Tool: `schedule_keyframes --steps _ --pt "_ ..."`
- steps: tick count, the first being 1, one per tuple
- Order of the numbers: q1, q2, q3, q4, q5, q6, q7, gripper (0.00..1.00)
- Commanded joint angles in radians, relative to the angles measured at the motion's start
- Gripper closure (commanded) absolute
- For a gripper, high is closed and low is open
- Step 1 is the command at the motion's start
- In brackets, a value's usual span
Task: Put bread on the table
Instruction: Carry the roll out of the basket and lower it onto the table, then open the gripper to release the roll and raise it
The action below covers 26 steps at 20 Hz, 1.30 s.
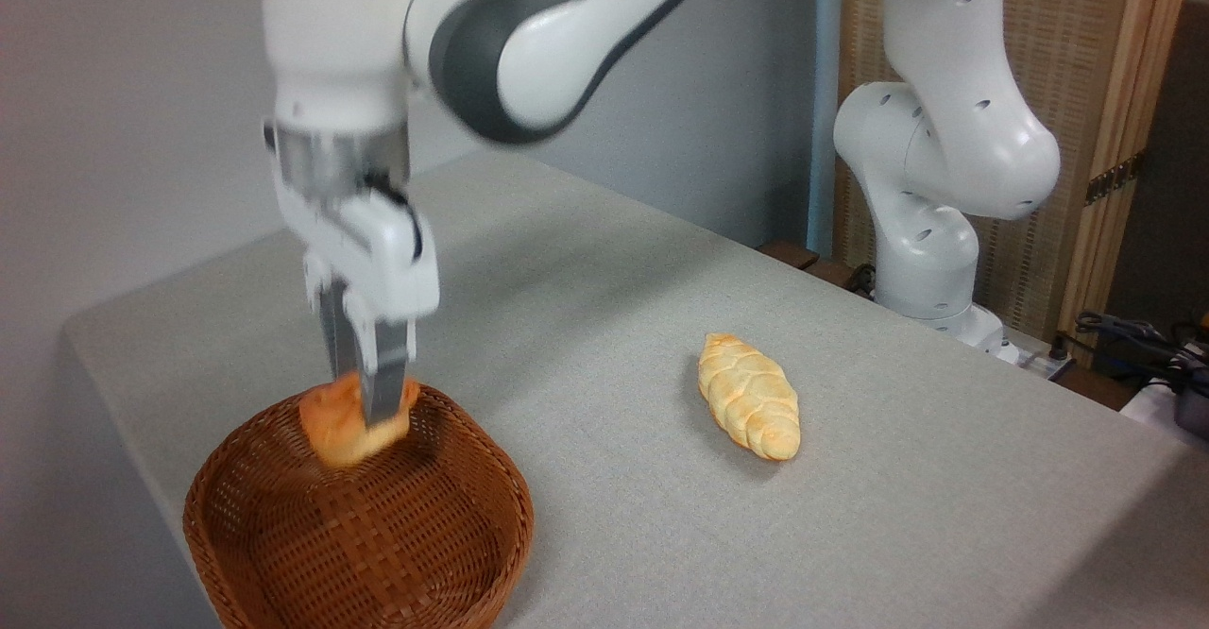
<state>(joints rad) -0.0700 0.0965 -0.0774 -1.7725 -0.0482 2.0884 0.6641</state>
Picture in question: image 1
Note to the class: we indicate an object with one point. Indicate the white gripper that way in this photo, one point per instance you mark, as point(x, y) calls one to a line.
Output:
point(378, 256)

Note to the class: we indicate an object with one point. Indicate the round knotted bread roll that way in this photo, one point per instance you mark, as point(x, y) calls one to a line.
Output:
point(335, 426)

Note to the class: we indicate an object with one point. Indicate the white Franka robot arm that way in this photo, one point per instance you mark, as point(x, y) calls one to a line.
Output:
point(567, 43)

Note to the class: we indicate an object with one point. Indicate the long braided bread loaf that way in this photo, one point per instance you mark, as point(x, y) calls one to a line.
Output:
point(750, 398)

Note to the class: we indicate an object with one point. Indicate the brown woven wicker basket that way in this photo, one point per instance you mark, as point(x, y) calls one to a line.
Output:
point(378, 553)

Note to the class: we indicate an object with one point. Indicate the grey tablecloth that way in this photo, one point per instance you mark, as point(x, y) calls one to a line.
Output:
point(850, 535)

